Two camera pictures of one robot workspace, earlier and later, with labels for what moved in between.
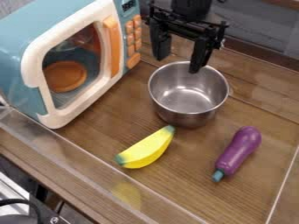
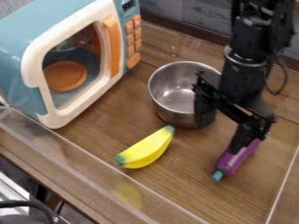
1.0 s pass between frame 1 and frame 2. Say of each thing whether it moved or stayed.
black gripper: moved
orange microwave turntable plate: stayed
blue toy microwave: stayed
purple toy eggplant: stayed
